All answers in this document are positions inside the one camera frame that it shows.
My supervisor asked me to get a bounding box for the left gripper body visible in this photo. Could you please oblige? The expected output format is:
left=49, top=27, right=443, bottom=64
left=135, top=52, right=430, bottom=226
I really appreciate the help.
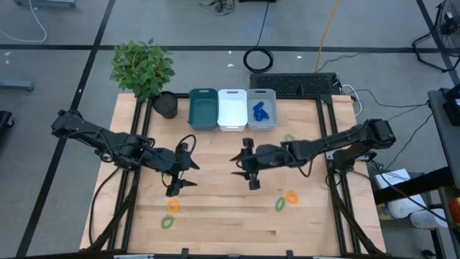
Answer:
left=150, top=147, right=188, bottom=181

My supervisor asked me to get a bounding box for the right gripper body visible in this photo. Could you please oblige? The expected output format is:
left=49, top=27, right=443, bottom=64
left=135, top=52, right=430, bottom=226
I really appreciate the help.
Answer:
left=247, top=143, right=290, bottom=180

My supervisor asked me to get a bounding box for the white plastic bin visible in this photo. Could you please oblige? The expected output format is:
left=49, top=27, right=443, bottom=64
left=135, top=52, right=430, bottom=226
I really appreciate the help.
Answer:
left=217, top=88, right=249, bottom=132

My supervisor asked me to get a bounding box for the grey plastic bin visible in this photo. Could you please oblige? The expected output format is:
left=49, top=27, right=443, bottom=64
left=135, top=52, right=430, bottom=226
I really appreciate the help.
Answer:
left=246, top=88, right=278, bottom=132

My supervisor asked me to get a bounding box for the teal plastic bin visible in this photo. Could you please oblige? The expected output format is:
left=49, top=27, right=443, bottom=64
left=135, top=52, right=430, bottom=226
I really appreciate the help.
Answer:
left=188, top=88, right=219, bottom=132

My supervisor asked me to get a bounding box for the black vented case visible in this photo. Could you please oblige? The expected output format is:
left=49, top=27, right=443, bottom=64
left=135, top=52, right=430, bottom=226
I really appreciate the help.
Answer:
left=249, top=72, right=341, bottom=97

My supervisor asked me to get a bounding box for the green potted plant black pot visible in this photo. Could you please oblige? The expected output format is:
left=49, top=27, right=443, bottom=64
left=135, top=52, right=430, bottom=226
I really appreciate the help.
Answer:
left=109, top=38, right=180, bottom=120

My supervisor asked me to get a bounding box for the white paper box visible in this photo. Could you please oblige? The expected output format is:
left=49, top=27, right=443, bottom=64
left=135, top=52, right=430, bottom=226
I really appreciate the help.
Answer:
left=373, top=168, right=413, bottom=191

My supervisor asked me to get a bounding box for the white roll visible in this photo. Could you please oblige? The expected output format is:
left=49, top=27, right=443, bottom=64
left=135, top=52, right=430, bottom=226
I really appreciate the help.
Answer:
left=386, top=196, right=428, bottom=220

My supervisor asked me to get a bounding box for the black shelf beam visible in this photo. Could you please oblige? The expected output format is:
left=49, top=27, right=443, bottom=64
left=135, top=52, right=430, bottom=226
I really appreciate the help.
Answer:
left=373, top=167, right=460, bottom=206

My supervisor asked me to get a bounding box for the black floor object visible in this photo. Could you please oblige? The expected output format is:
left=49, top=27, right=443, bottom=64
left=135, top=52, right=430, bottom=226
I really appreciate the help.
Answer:
left=0, top=110, right=15, bottom=135

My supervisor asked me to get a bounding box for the white rounded object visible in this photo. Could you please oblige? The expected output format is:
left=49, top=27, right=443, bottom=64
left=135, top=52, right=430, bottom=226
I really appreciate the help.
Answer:
left=409, top=208, right=450, bottom=230

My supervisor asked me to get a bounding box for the grey floor bar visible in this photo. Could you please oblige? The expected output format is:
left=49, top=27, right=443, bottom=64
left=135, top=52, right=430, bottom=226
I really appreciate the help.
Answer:
left=0, top=78, right=35, bottom=92

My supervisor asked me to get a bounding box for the dark grey desk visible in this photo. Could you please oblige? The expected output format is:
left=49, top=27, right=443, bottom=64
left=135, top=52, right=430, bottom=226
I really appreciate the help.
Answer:
left=427, top=88, right=460, bottom=188

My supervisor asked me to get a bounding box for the black desk device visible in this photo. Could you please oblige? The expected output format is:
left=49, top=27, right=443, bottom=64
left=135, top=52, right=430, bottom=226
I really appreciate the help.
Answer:
left=442, top=84, right=460, bottom=127

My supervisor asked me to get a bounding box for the red and yellow item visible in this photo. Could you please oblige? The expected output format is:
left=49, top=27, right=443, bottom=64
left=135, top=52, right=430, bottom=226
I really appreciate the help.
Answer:
left=447, top=196, right=460, bottom=224

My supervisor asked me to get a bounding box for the grey floor object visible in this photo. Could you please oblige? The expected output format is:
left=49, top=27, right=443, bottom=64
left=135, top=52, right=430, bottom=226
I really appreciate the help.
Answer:
left=12, top=0, right=77, bottom=9

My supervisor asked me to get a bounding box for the black standing fan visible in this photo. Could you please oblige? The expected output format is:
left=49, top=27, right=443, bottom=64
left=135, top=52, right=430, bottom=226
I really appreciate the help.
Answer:
left=412, top=0, right=460, bottom=73

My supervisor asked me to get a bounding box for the black aluminium rig frame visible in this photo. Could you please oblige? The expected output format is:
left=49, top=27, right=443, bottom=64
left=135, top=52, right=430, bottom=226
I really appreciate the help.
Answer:
left=80, top=93, right=387, bottom=255

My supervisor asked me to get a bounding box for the black coiled cable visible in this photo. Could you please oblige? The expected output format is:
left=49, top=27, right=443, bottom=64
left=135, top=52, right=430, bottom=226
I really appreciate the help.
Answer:
left=243, top=0, right=275, bottom=74

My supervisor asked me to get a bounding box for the white looped cable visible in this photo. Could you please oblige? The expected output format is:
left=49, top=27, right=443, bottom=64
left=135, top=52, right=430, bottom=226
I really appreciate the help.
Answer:
left=341, top=84, right=364, bottom=117

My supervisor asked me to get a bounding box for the yellow cable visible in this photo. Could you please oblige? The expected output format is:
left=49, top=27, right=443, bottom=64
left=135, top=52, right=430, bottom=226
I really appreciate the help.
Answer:
left=314, top=0, right=341, bottom=74

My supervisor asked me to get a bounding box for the black cable tangle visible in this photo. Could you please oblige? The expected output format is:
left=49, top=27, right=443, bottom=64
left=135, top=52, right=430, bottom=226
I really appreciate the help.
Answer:
left=198, top=0, right=237, bottom=17

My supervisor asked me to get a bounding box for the white floor cable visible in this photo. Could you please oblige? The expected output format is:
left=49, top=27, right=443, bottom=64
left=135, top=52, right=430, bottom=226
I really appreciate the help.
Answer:
left=0, top=0, right=48, bottom=43

